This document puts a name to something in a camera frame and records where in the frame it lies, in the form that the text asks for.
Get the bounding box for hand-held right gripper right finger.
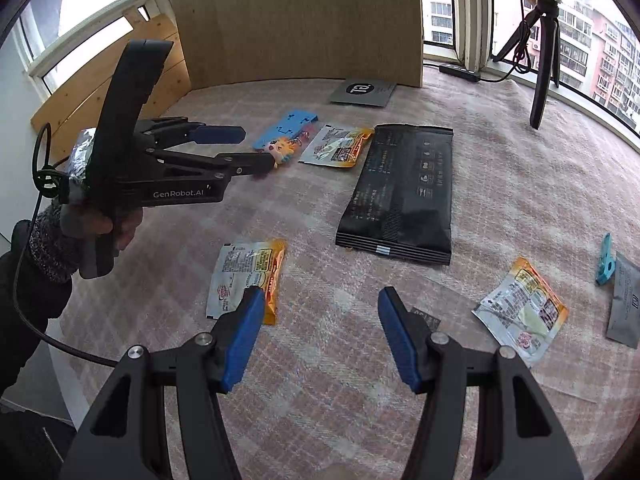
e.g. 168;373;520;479
377;286;586;480

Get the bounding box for person's left forearm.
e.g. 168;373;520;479
0;202;83;401

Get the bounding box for large black packet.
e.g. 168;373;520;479
336;124;455;266

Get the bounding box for white framed window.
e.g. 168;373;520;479
0;0;166;96

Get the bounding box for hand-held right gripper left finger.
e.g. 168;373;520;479
60;287;267;480

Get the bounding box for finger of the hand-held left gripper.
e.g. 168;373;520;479
139;116;247;150
147;149;276;183

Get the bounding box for person's left hand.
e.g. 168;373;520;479
84;206;145;253

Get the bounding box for grey square card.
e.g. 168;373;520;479
329;79;398;108

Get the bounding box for black power strip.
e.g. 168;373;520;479
439;62;482;82

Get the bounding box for pine wood panel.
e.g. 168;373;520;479
30;12;192;161

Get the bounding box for black ring light cable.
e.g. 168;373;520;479
470;0;533;83

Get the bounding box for light wooden board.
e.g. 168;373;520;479
165;0;425;92

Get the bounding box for black tripod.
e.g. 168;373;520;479
492;0;563;131

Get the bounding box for grey foil packet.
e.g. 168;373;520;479
606;251;640;348

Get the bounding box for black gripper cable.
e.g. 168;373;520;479
14;122;121;367

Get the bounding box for light blue clip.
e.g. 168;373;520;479
595;233;617;285

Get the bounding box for white orange creamer sachet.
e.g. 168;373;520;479
472;256;570;366
206;240;287;327
298;125;375;167

